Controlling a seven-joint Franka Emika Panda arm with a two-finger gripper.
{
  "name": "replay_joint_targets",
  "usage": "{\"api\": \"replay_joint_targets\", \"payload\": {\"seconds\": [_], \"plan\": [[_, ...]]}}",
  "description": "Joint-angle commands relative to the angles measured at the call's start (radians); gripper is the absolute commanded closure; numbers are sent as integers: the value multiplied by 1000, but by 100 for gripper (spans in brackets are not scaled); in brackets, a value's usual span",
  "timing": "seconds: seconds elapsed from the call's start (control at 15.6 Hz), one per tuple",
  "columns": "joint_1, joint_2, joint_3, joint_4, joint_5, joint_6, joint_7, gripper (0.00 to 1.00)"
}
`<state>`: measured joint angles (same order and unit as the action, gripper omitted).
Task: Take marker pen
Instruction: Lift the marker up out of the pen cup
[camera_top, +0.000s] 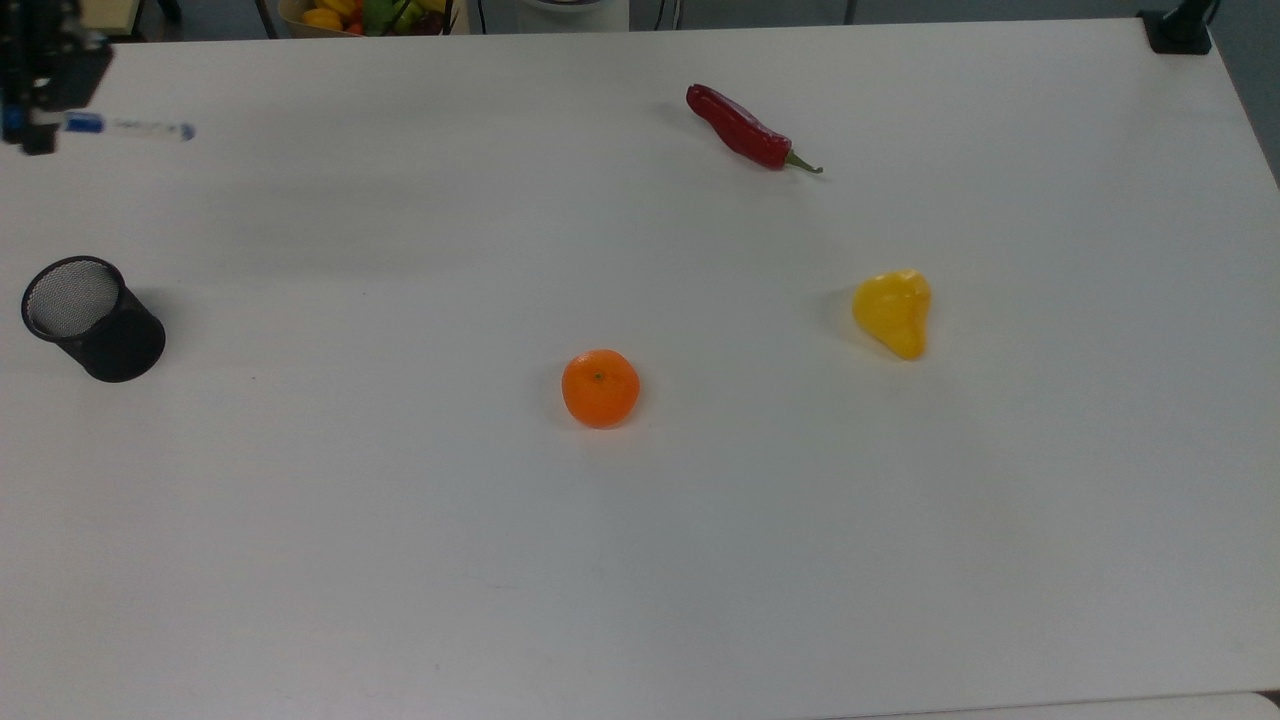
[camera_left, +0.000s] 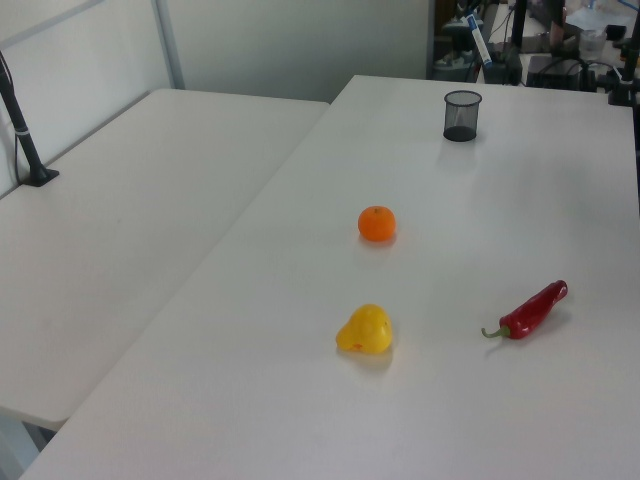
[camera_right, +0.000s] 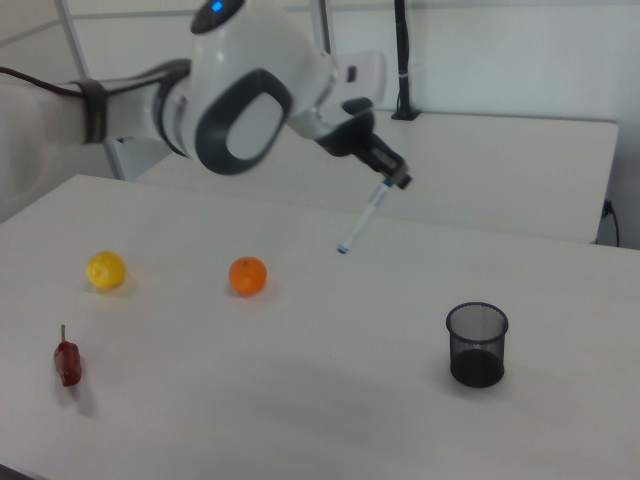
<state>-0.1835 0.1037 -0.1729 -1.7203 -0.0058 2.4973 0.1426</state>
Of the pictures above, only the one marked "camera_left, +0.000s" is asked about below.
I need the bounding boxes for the white blue marker pen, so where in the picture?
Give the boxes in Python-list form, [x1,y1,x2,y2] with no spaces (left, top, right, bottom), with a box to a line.
[464,13,494,69]

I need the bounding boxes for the black mesh pen cup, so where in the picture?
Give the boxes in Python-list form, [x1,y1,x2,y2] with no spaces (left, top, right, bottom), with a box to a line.
[442,90,483,142]

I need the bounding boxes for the orange mandarin fruit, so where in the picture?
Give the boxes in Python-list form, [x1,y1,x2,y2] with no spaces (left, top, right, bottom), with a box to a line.
[357,205,397,244]

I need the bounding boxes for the white side table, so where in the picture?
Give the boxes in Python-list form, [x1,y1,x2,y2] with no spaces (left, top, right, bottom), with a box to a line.
[0,88,331,431]

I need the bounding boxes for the red chili pepper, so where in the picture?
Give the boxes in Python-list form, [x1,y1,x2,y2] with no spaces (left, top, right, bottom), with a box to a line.
[481,279,569,343]

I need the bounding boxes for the black tripod pole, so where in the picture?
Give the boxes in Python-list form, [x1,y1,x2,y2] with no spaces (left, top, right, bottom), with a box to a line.
[508,0,529,85]

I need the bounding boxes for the black equipment box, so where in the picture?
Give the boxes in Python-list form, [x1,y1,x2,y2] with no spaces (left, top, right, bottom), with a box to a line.
[524,54,597,91]

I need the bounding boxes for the black pole with base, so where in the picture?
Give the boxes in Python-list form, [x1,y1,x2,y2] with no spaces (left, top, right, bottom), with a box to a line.
[0,49,60,188]

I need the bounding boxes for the clear plastic container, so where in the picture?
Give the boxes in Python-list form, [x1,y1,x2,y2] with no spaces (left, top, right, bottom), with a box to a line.
[578,27,609,59]

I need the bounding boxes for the aluminium partition post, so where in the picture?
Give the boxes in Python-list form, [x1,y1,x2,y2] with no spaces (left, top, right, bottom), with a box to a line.
[152,0,186,91]

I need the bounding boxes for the black camera stand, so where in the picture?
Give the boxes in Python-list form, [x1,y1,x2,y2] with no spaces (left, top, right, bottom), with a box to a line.
[607,19,640,107]

